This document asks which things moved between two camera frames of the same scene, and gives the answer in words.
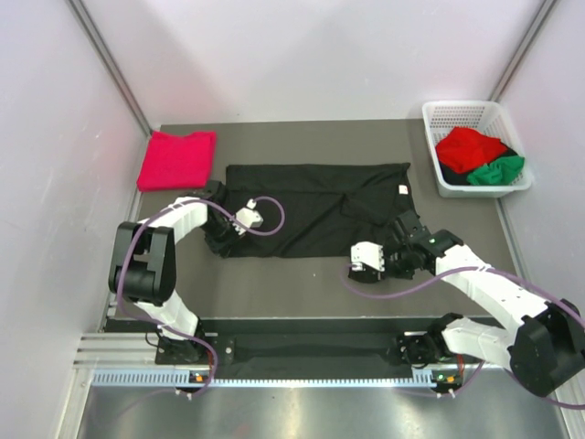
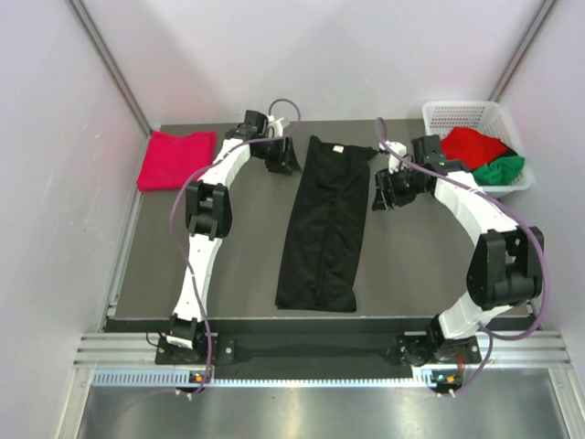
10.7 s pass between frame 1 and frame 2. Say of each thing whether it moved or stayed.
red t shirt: stayed
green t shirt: stayed
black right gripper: moved
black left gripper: moved
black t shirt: moved
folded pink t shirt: stayed
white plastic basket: stayed
